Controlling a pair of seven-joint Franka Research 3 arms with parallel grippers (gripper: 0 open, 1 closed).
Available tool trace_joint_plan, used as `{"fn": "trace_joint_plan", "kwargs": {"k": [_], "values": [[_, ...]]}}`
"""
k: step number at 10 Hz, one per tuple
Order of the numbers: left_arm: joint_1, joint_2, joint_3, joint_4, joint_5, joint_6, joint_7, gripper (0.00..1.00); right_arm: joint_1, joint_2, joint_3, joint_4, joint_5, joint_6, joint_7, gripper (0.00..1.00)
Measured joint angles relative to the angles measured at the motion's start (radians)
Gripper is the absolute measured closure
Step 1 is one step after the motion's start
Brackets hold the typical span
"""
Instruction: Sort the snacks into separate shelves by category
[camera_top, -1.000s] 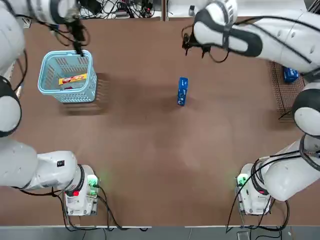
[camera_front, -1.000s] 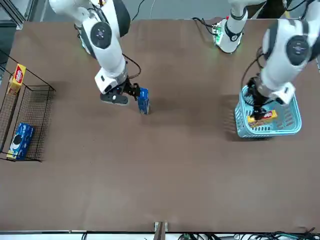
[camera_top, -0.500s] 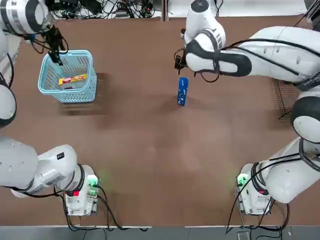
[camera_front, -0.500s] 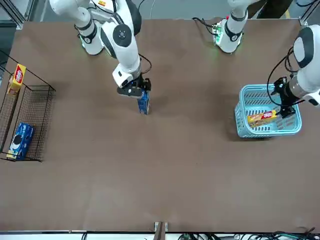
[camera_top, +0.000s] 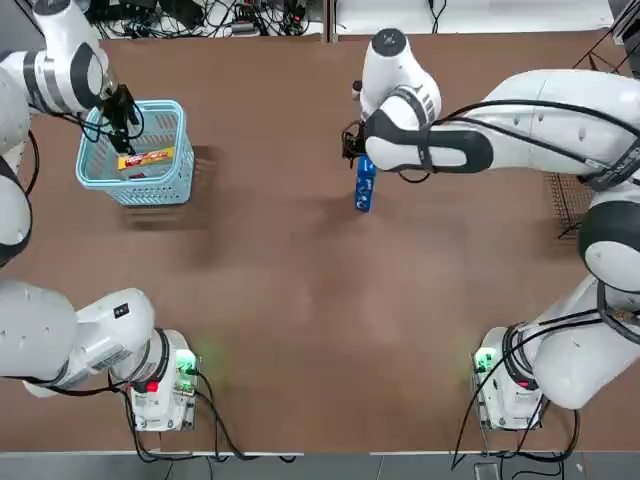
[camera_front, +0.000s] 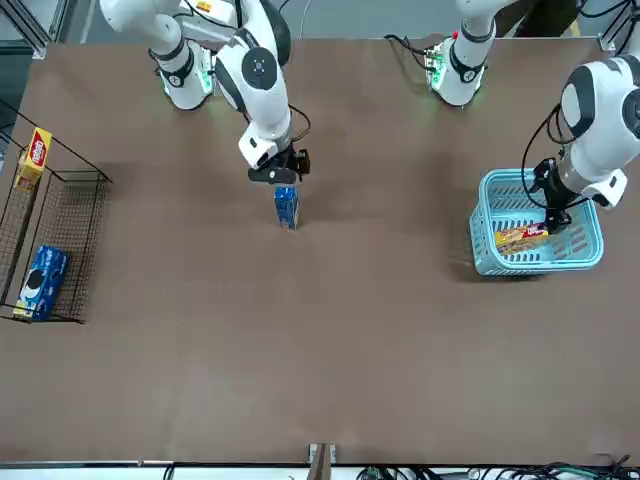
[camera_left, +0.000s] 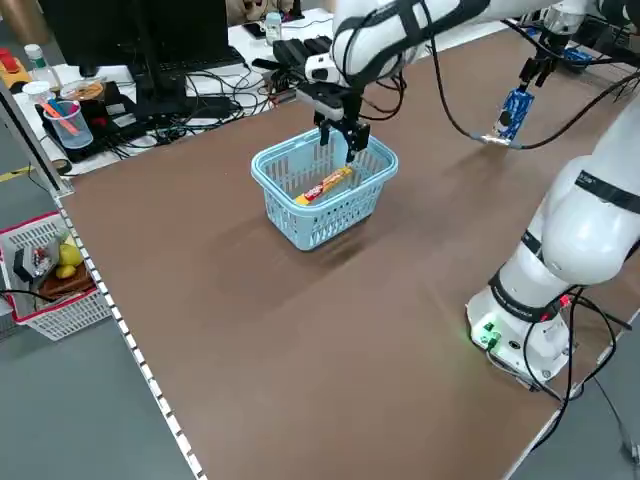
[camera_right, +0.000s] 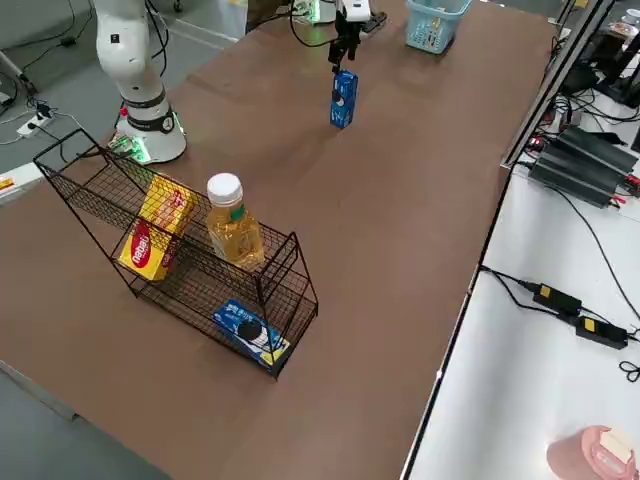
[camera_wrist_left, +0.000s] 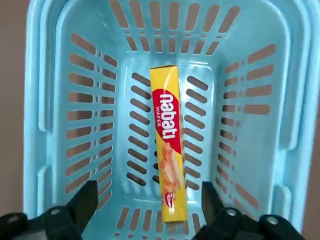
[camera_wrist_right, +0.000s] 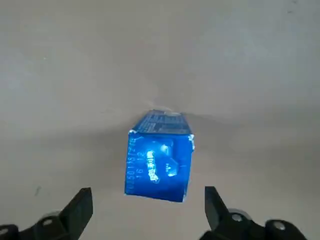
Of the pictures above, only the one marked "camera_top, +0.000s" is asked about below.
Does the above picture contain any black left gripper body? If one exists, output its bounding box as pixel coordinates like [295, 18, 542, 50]
[101, 83, 141, 136]

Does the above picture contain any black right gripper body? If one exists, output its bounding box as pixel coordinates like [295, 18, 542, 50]
[341, 119, 369, 161]

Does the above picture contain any long yellow cracker box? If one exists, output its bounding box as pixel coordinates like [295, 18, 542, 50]
[117, 146, 176, 171]

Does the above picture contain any slim blue Oreo packet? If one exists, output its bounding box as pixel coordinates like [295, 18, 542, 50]
[352, 154, 378, 213]

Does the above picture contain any light blue plastic basket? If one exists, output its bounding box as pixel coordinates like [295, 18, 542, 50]
[75, 99, 196, 207]

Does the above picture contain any white workbench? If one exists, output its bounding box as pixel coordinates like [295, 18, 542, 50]
[335, 0, 616, 35]

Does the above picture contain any tangled black cable bundle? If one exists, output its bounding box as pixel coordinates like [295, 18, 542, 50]
[89, 0, 326, 40]

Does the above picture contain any aluminium frame post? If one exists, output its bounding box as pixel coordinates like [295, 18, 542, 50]
[324, 0, 339, 44]

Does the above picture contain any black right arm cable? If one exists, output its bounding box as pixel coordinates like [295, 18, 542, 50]
[399, 98, 640, 184]

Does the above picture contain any black wire shelf rack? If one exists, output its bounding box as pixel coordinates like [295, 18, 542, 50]
[544, 29, 640, 242]

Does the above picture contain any black left base cable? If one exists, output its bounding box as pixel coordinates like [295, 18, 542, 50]
[192, 368, 304, 462]

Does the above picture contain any black base cable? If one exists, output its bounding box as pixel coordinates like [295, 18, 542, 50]
[192, 368, 304, 462]
[543, 399, 582, 461]

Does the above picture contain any black right base cable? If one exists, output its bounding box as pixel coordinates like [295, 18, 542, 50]
[543, 399, 582, 461]

